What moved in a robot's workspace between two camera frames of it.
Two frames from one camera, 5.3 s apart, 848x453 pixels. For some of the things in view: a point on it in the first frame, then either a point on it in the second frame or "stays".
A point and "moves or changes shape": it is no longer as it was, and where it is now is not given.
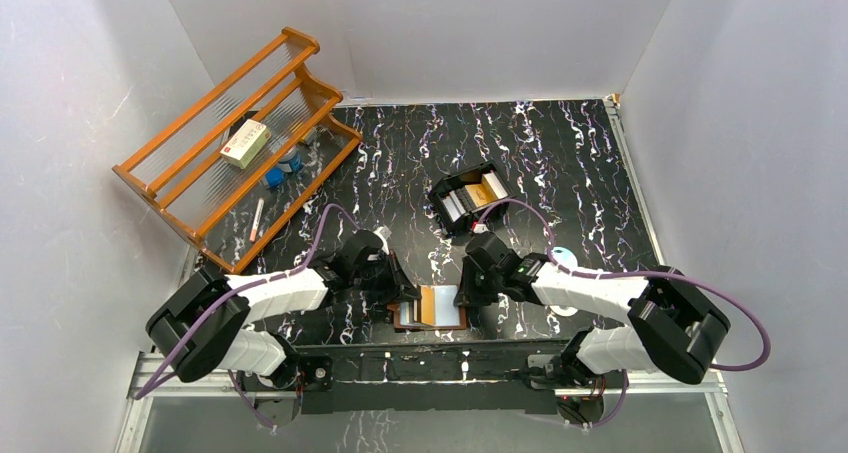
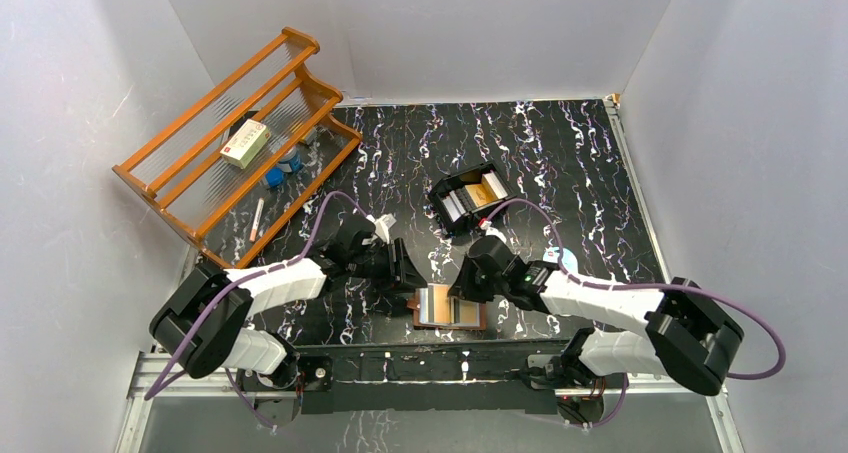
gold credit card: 481,194 stays
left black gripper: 395,275 -> 399,265
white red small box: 245,144 stays
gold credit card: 427,304 -> 469,313
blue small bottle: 291,161 stays
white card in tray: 495,184 stays
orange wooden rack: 235,166 stays
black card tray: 460,200 stays
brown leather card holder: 434,310 moves or changes shape
